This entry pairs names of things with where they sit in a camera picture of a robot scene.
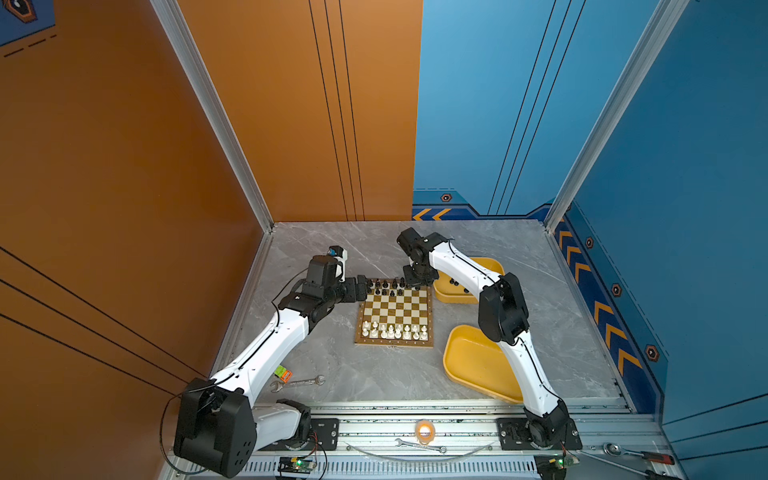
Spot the yellow tray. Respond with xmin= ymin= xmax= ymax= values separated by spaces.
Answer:
xmin=443 ymin=325 xmax=523 ymax=404
xmin=433 ymin=257 xmax=505 ymax=304

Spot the wooden chess board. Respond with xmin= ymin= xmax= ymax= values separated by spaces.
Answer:
xmin=354 ymin=278 xmax=434 ymax=348

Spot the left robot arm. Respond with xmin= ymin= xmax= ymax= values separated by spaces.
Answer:
xmin=173 ymin=245 xmax=367 ymax=478

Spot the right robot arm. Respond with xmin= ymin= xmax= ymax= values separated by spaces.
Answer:
xmin=397 ymin=228 xmax=572 ymax=448

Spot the green circuit board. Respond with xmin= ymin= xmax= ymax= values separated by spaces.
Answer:
xmin=276 ymin=457 xmax=318 ymax=479

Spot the silver wrench on table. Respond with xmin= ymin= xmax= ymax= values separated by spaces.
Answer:
xmin=270 ymin=375 xmax=326 ymax=393

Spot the orange green small box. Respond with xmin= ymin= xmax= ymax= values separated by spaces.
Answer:
xmin=274 ymin=365 xmax=293 ymax=383

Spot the orange tape roll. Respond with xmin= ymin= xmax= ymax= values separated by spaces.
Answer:
xmin=414 ymin=420 xmax=436 ymax=445

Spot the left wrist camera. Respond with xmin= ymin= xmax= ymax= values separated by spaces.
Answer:
xmin=328 ymin=245 xmax=348 ymax=282

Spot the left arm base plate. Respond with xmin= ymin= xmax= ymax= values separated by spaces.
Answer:
xmin=262 ymin=417 xmax=340 ymax=452

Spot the silver wrench on rail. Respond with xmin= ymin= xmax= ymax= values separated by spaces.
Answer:
xmin=395 ymin=438 xmax=447 ymax=454

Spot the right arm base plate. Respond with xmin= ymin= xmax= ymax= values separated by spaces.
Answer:
xmin=496 ymin=418 xmax=583 ymax=451

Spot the red handled ratchet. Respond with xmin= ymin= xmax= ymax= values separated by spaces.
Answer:
xmin=603 ymin=443 xmax=676 ymax=465

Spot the aluminium corner post left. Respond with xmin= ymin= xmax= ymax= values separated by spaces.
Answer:
xmin=150 ymin=0 xmax=274 ymax=234

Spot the aluminium corner post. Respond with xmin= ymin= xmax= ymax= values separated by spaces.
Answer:
xmin=150 ymin=0 xmax=274 ymax=234
xmin=544 ymin=0 xmax=689 ymax=234

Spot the aluminium corner post right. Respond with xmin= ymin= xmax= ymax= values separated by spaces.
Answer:
xmin=544 ymin=0 xmax=689 ymax=234

